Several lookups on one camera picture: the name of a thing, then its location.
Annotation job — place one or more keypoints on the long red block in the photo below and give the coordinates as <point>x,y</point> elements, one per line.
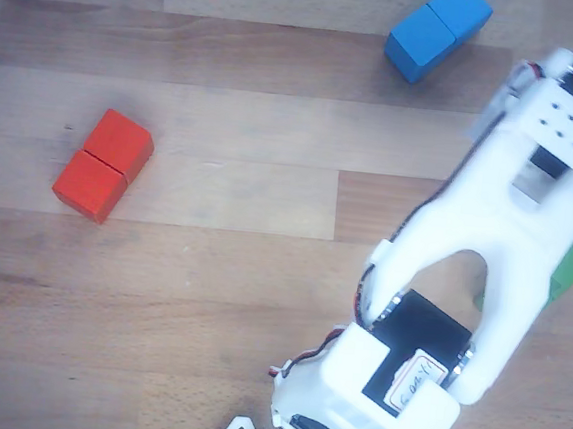
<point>102,168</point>

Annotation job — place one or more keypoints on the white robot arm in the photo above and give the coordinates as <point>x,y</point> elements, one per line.
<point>515,234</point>

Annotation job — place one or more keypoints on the long blue block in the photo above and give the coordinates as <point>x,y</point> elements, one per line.
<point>432,36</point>

